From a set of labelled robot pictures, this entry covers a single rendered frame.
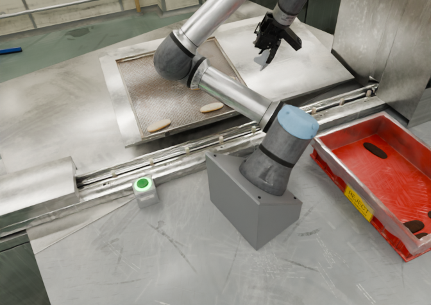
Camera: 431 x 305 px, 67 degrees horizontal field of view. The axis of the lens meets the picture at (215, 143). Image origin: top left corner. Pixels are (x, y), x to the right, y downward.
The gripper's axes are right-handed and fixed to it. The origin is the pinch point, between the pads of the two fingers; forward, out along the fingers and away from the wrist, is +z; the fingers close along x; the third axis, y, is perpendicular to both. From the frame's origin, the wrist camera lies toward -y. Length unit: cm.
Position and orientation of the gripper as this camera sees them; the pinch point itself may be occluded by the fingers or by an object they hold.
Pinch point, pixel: (261, 60)
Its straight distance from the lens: 129.2
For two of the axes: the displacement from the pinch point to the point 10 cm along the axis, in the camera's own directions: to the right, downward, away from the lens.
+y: -9.5, -1.6, -2.5
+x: -0.2, 8.7, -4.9
